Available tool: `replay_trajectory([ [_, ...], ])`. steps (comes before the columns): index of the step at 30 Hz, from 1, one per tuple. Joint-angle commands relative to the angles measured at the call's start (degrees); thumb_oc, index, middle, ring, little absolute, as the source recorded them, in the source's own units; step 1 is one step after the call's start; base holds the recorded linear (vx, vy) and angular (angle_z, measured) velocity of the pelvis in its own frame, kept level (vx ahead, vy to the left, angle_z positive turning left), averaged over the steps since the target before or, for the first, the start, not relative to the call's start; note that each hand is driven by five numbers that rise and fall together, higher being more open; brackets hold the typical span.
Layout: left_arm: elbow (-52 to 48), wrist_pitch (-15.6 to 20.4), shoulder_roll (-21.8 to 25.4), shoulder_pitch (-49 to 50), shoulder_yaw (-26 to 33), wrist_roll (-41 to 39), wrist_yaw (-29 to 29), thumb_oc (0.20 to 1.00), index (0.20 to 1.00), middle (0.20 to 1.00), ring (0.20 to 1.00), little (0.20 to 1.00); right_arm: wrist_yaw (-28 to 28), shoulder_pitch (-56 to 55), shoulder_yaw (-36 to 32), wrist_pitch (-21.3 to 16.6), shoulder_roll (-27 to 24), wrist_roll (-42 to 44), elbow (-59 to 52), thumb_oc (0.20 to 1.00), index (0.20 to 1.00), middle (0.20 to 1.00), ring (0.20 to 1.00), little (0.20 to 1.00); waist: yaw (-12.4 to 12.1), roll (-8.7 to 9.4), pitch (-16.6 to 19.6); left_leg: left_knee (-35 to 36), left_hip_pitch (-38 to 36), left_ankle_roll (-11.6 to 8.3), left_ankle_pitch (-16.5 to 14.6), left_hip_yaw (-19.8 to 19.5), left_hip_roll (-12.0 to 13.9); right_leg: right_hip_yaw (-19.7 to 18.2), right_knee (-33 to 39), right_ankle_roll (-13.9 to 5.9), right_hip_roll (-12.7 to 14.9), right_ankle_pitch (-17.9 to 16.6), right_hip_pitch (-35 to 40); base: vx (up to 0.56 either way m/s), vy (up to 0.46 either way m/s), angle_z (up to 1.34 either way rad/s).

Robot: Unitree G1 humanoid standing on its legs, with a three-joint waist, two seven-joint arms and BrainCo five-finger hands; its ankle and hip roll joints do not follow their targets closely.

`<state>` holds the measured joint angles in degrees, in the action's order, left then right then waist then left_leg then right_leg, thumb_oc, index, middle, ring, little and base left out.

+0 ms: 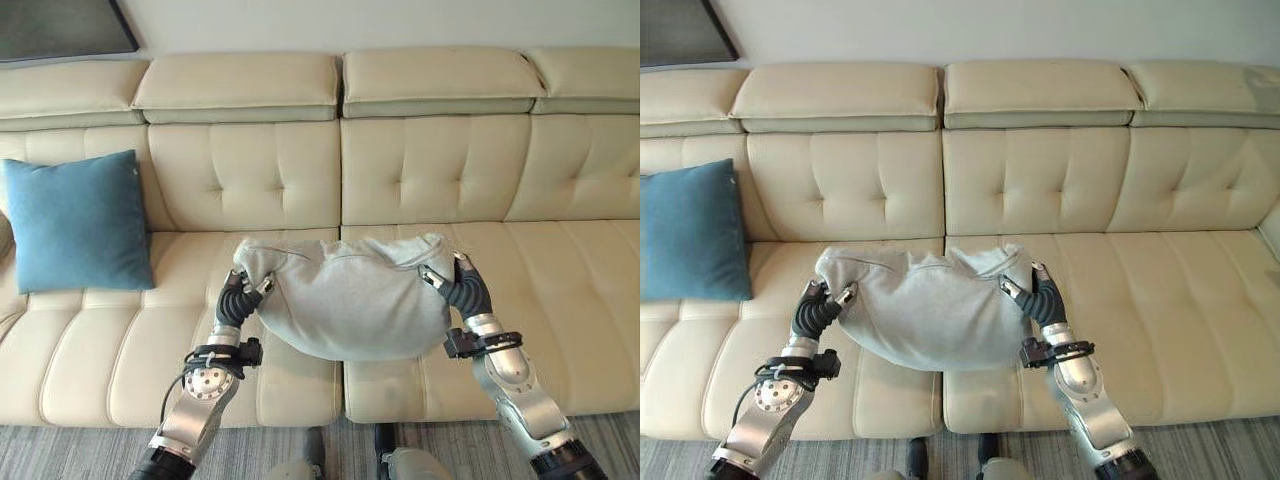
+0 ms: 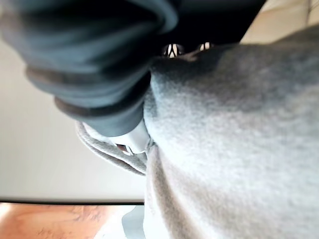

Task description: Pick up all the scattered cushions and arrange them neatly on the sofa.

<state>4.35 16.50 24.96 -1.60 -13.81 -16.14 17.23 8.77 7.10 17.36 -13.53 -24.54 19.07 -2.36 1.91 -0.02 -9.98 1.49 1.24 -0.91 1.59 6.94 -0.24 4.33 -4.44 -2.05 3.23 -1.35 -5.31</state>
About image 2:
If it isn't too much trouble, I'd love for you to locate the beige sofa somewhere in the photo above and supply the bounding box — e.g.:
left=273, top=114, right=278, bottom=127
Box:
left=240, top=0, right=319, bottom=45

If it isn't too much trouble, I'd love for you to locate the right robot hand black cloth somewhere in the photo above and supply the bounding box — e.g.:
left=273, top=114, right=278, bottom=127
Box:
left=0, top=0, right=268, bottom=156

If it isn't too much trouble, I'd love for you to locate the grey fleece cushion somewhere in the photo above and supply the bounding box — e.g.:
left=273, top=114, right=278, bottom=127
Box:
left=74, top=24, right=319, bottom=239

